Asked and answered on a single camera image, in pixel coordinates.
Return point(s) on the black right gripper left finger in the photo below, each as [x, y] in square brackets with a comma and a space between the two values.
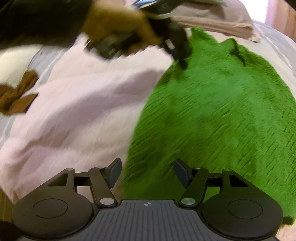
[66, 203]

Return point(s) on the pale pink and blue bedspread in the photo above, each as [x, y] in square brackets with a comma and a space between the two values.
[85, 116]

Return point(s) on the left hand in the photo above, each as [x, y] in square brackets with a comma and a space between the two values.
[106, 17]

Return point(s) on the brown cloth item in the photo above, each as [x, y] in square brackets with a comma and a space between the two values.
[12, 99]

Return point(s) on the green knitted sweater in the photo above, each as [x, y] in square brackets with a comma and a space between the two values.
[229, 109]

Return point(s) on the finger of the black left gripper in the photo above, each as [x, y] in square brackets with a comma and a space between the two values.
[183, 63]

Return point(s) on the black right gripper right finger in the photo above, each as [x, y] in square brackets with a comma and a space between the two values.
[228, 204]

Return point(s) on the beige pillow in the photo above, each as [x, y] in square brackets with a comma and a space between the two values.
[227, 17]

